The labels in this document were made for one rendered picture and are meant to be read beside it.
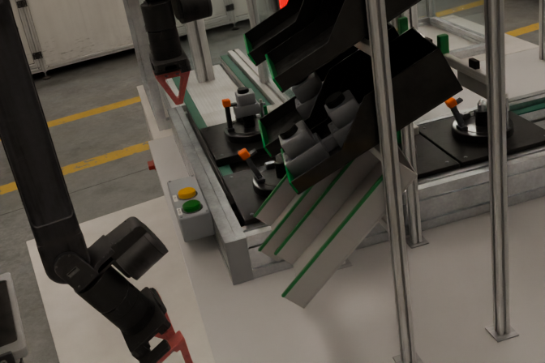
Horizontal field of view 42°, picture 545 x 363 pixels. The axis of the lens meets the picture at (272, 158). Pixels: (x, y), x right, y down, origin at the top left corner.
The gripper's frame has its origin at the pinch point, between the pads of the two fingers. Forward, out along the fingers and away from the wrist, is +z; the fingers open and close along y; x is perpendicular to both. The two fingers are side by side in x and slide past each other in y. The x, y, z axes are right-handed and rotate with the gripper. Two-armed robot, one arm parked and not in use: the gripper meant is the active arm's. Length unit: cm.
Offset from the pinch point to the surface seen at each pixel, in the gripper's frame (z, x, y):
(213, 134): 26, -10, 44
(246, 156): 17.2, -11.5, 3.9
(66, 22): 80, 50, 531
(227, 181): 26.2, -7.5, 13.3
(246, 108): 18.9, -18.8, 36.8
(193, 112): 29, -8, 72
